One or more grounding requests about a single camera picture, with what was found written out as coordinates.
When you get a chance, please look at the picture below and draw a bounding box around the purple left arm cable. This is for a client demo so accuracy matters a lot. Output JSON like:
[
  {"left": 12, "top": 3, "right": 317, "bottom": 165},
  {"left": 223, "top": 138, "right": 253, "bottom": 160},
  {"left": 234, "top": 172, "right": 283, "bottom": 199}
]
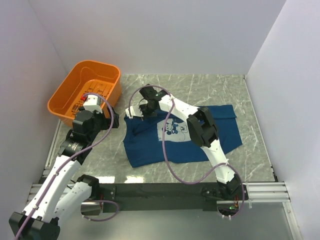
[{"left": 13, "top": 92, "right": 120, "bottom": 240}]

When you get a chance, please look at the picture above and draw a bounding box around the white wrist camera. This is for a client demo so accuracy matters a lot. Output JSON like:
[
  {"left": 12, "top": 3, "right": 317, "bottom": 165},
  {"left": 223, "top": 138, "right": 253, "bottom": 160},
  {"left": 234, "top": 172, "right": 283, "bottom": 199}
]
[
  {"left": 83, "top": 94, "right": 103, "bottom": 113},
  {"left": 125, "top": 105, "right": 143, "bottom": 119}
]

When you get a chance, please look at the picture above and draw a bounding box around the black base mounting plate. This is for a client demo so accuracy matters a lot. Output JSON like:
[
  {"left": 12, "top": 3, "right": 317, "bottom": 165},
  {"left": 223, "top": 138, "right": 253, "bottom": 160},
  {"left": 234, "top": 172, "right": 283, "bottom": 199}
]
[{"left": 70, "top": 182, "right": 251, "bottom": 217}]

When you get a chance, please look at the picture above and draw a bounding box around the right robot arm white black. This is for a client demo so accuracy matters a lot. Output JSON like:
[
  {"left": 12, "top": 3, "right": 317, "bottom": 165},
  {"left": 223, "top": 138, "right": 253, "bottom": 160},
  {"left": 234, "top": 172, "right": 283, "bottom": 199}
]
[{"left": 137, "top": 84, "right": 245, "bottom": 200}]

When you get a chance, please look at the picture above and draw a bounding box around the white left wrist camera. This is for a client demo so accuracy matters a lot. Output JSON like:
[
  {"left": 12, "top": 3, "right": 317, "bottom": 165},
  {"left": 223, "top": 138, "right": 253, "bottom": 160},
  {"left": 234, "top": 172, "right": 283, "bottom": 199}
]
[{"left": 83, "top": 94, "right": 103, "bottom": 113}]

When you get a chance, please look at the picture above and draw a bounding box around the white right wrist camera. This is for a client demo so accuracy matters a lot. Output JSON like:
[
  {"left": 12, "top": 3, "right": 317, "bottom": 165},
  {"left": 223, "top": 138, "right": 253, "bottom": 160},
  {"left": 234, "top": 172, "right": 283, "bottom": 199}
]
[{"left": 125, "top": 105, "right": 143, "bottom": 119}]

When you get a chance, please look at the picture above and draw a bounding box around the blue Mickey Mouse t-shirt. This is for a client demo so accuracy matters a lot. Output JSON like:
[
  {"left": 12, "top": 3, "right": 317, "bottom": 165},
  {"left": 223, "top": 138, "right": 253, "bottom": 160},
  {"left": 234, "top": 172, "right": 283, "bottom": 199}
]
[{"left": 123, "top": 104, "right": 242, "bottom": 168}]

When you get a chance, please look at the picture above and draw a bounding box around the orange plastic laundry basket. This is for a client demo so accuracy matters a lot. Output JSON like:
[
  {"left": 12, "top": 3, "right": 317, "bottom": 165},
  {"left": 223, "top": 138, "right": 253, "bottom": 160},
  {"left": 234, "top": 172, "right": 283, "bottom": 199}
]
[{"left": 47, "top": 60, "right": 122, "bottom": 127}]

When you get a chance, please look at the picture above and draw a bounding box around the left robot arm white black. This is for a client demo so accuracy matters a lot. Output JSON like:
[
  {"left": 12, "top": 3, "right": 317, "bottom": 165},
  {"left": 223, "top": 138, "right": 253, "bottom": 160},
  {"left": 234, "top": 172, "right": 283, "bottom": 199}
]
[{"left": 9, "top": 105, "right": 119, "bottom": 240}]

